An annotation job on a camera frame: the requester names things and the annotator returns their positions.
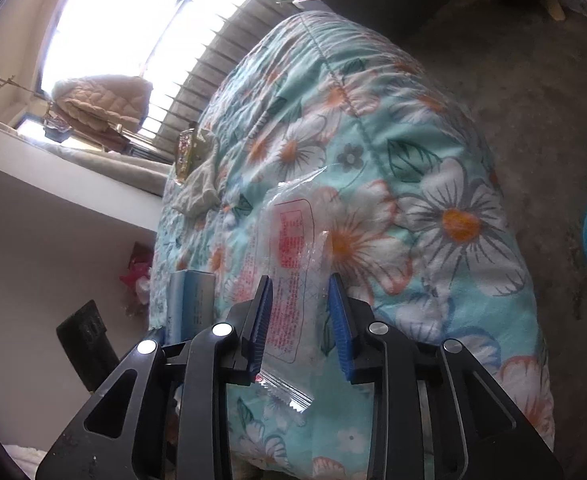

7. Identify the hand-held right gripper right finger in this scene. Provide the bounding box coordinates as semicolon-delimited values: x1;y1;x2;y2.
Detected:
327;274;567;480

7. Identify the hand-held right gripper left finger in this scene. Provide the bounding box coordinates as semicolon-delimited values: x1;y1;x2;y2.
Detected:
36;275;274;480

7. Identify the clear wrapper with red print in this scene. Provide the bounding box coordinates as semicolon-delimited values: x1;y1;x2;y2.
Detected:
253;162;347;413

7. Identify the silver blue small box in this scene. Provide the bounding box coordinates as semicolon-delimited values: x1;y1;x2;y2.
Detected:
164;270;215;347

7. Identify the red plastic bag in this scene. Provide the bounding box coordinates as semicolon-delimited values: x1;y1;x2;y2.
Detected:
118;241;155;317

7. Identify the white crumpled tissue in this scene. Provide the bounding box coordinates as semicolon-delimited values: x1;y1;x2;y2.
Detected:
172;137;224;217

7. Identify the floral quilted blanket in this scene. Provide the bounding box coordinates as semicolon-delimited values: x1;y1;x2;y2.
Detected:
148;10;557;480

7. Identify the shiny snack packet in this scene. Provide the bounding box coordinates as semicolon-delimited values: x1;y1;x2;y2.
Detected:
174;127;210;183

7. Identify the white cloth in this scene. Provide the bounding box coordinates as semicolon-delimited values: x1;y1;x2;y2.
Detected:
2;442;45;480

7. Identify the grey ribbed radiator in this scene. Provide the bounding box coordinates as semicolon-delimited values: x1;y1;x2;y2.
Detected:
140;0;286;152

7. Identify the beige quilted jacket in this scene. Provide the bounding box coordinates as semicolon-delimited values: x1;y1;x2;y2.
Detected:
50;75;155;135

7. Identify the dark grey cabinet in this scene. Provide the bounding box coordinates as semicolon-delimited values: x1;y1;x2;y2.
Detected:
318;0;494;42

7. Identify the wall coat hook rack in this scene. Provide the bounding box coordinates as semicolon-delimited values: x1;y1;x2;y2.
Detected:
0;75;39;104

